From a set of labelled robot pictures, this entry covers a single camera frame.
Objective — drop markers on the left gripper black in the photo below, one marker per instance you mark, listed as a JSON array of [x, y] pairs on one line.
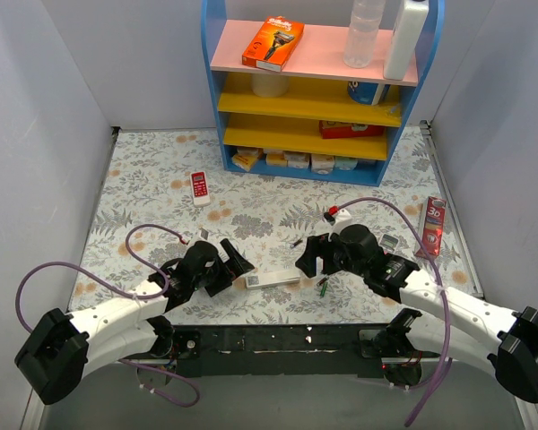
[[224, 270]]

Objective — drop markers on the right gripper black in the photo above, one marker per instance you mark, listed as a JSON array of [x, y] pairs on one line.
[[325, 254]]

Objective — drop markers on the white remote control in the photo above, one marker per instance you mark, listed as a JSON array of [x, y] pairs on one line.
[[272, 279]]

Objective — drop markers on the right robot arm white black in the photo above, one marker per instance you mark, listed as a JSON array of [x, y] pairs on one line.
[[497, 340]]

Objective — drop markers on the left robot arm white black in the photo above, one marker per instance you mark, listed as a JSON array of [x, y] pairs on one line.
[[64, 348]]

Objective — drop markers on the grey remote with buttons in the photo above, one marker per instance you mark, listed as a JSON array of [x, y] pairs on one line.
[[389, 243]]

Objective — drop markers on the red white small remote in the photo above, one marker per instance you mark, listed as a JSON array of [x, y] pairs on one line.
[[200, 190]]

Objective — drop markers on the green battery lower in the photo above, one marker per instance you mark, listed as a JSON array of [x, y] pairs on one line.
[[323, 290]]

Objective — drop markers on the black base bar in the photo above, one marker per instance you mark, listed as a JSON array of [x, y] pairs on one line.
[[324, 349]]

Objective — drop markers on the white red small box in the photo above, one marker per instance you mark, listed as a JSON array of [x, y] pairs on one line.
[[322, 164]]

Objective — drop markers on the white small box centre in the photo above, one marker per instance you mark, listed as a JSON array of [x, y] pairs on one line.
[[297, 160]]

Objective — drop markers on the teal white small box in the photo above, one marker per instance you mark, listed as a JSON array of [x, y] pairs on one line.
[[345, 163]]

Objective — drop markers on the orange yellow small box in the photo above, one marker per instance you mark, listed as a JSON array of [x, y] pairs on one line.
[[246, 161]]

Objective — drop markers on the yellow white small box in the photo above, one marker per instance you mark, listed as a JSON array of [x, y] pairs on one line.
[[276, 160]]

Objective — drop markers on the floral table mat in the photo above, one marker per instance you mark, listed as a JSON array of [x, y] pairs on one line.
[[146, 210]]

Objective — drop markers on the red toothpaste box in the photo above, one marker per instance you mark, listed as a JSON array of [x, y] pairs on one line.
[[432, 227]]

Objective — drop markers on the red box on shelf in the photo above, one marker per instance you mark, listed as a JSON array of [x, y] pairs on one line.
[[342, 130]]

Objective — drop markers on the blue shelf unit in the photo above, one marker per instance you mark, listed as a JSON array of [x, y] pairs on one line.
[[318, 91]]

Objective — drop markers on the white paper roll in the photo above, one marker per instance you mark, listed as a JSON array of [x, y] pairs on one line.
[[269, 85]]

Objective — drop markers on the blue white round container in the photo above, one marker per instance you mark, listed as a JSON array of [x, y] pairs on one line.
[[366, 93]]

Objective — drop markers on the orange razor box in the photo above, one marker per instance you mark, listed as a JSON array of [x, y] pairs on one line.
[[272, 46]]

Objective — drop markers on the clear plastic bottle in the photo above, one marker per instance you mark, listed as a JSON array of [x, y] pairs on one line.
[[366, 16]]

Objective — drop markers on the white tall bottle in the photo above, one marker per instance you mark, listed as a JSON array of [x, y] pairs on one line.
[[409, 22]]

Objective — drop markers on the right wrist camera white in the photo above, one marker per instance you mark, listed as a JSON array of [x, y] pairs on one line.
[[338, 219]]

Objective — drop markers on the aluminium rail frame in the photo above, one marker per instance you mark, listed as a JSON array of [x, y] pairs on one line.
[[394, 331]]

